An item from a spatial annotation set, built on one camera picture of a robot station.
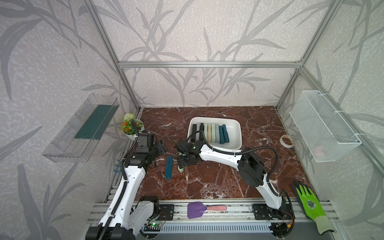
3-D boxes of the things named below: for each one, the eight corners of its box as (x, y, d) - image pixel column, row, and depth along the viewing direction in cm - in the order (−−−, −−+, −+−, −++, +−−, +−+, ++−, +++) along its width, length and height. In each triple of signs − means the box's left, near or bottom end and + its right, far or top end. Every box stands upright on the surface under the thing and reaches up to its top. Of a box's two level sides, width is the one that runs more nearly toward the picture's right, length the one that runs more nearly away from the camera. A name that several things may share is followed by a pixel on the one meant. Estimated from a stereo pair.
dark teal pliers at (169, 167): (165, 180, 86) (164, 178, 84) (167, 157, 95) (166, 155, 93) (171, 179, 87) (170, 178, 84) (173, 157, 96) (172, 155, 94)
